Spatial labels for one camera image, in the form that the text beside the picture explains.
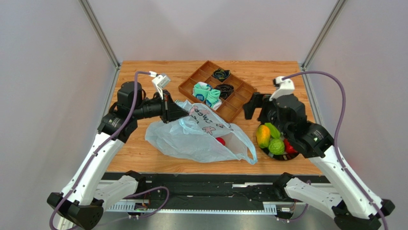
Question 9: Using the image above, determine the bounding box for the red bell pepper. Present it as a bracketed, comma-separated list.
[283, 138, 298, 154]

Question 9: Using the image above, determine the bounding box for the red apple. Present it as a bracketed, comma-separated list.
[216, 137, 226, 146]

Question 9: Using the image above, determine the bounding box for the light green starfruit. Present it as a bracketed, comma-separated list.
[264, 123, 281, 139]

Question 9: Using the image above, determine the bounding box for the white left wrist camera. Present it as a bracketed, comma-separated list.
[149, 71, 171, 99]

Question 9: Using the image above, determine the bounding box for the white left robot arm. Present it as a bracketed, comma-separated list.
[47, 81, 189, 230]

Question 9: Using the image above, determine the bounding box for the black round plate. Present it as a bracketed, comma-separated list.
[261, 133, 299, 161]

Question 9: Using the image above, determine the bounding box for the left aluminium frame post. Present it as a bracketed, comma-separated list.
[79, 0, 121, 69]

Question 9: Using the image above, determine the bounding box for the green custard apple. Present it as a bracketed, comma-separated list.
[268, 138, 285, 155]

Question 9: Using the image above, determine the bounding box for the right aluminium frame post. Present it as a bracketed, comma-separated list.
[301, 0, 348, 70]

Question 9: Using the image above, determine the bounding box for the yellow green mango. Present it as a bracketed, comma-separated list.
[256, 125, 271, 149]

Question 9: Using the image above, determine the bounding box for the light blue printed plastic bag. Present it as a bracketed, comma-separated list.
[145, 101, 258, 165]

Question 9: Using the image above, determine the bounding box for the aluminium frame post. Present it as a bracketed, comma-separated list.
[79, 0, 121, 69]
[301, 0, 348, 70]

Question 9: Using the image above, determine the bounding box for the brown wooden divided tray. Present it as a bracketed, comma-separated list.
[179, 61, 257, 123]

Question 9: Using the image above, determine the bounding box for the black hair ties bundle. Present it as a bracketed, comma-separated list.
[214, 83, 235, 100]

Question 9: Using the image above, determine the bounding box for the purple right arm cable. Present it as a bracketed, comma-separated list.
[276, 70, 389, 230]

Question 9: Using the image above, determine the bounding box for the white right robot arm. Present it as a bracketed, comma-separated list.
[243, 92, 395, 230]

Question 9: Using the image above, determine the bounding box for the teal white sock pair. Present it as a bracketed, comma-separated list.
[192, 82, 222, 110]

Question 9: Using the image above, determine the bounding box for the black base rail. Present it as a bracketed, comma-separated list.
[105, 172, 332, 215]

